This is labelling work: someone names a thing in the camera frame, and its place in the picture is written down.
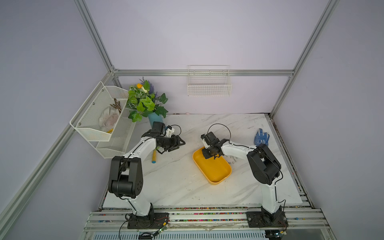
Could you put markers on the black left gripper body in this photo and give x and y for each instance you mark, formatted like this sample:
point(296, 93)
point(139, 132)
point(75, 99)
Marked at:
point(169, 142)

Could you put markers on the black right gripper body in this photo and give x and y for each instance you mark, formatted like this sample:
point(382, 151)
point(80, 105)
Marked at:
point(208, 152)

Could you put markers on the green shovel with yellow handle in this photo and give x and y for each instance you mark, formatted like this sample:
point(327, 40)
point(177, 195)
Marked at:
point(154, 156)

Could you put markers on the yellow plastic storage box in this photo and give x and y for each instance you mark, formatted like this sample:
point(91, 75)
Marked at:
point(214, 170)

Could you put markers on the blue dotted work glove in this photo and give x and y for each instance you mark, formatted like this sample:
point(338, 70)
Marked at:
point(261, 137)

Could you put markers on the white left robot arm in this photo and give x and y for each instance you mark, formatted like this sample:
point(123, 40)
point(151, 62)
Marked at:
point(126, 179)

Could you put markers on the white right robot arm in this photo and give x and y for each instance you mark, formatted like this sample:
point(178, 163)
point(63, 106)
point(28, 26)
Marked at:
point(263, 163)

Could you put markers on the screws on table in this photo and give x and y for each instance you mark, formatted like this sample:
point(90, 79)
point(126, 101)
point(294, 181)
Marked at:
point(232, 160)

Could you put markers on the teal vase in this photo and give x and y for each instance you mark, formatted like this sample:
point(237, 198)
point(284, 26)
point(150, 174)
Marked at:
point(153, 117)

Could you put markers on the green artificial plant bouquet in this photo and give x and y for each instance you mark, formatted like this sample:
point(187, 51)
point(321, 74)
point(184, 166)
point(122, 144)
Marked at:
point(144, 102)

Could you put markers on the brown dried twig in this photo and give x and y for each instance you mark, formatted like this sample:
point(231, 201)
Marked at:
point(116, 105)

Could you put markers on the white cloth in shelf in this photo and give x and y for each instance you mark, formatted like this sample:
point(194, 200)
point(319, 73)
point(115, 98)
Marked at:
point(108, 119)

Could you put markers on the white two-tier mesh shelf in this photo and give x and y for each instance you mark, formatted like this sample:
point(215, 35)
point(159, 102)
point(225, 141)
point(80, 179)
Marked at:
point(86, 121)

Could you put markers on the white wire wall basket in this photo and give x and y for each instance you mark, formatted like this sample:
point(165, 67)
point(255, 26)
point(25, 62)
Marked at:
point(209, 81)

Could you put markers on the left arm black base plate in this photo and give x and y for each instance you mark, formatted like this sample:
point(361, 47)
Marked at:
point(152, 221)

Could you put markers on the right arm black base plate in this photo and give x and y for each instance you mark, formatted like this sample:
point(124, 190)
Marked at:
point(264, 219)

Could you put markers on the aluminium frame rail structure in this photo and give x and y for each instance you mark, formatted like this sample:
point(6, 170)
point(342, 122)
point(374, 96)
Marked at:
point(51, 54)

